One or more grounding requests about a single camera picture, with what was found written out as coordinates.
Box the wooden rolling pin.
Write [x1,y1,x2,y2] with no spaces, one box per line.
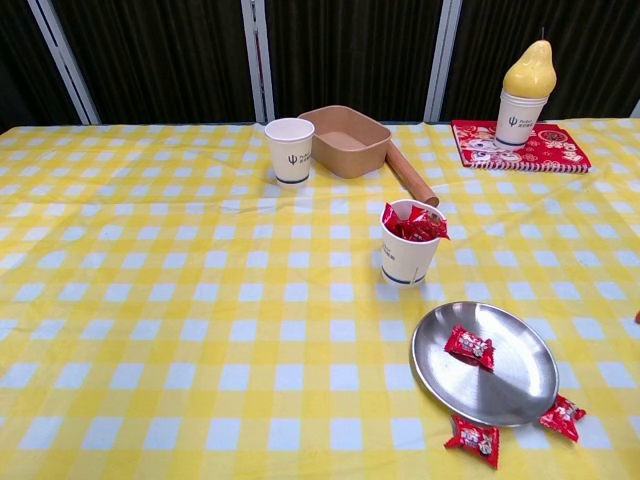
[384,144,440,207]

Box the round metal plate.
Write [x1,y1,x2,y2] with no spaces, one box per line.
[409,300,560,427]

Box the red spiral notebook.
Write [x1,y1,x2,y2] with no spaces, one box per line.
[450,118,594,175]

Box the white paper cup blue logo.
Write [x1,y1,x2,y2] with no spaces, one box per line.
[493,89,549,149]
[263,117,316,187]
[378,198,448,289]

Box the yellow white checkered tablecloth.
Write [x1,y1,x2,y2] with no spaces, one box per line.
[0,118,640,480]

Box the yellow pear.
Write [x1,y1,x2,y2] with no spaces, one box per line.
[502,27,558,99]

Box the brown paper food box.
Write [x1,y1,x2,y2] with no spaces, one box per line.
[297,104,393,179]

